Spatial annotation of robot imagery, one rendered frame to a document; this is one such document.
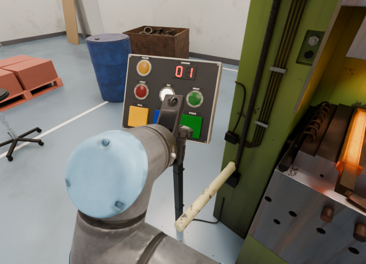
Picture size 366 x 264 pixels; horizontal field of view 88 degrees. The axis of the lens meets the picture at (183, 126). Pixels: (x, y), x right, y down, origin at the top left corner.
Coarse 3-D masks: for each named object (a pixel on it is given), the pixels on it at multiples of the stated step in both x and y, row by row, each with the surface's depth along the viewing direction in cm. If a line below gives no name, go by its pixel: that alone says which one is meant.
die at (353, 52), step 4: (364, 20) 39; (364, 24) 39; (360, 28) 40; (364, 28) 39; (360, 32) 40; (364, 32) 39; (356, 36) 40; (360, 36) 40; (364, 36) 40; (356, 40) 41; (360, 40) 40; (364, 40) 40; (352, 44) 41; (356, 44) 41; (360, 44) 41; (364, 44) 40; (352, 48) 42; (356, 48) 41; (360, 48) 41; (364, 48) 40; (348, 52) 42; (352, 52) 42; (356, 52) 42; (360, 52) 41; (364, 52) 41; (348, 56) 43; (352, 56) 42; (356, 56) 42; (360, 56) 41; (364, 56) 41
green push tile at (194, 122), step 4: (184, 116) 66; (188, 116) 65; (192, 116) 65; (196, 116) 65; (184, 120) 66; (188, 120) 65; (192, 120) 65; (196, 120) 65; (200, 120) 64; (180, 124) 66; (184, 124) 66; (188, 124) 66; (192, 124) 65; (196, 124) 65; (200, 124) 64; (192, 128) 65; (196, 128) 65; (200, 128) 65; (196, 132) 65; (192, 136) 66; (196, 136) 65
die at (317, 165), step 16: (320, 112) 79; (336, 112) 77; (352, 112) 76; (320, 128) 69; (336, 128) 68; (304, 144) 63; (320, 144) 62; (336, 144) 61; (304, 160) 61; (320, 160) 57; (336, 160) 55; (320, 176) 59; (336, 176) 56; (352, 192) 55
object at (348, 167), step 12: (360, 120) 69; (360, 132) 63; (348, 144) 60; (360, 144) 58; (348, 156) 54; (336, 168) 54; (348, 168) 50; (360, 168) 50; (348, 180) 47; (348, 192) 47
